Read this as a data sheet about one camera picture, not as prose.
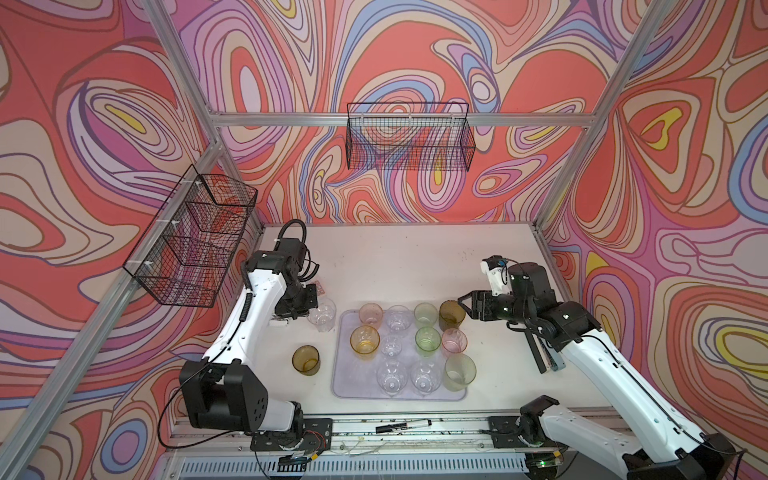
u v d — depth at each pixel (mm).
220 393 403
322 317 862
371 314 907
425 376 822
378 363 842
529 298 540
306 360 834
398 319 901
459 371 822
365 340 882
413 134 958
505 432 734
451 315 905
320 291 988
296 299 654
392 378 822
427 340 885
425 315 917
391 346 862
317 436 729
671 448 378
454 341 866
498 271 656
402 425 739
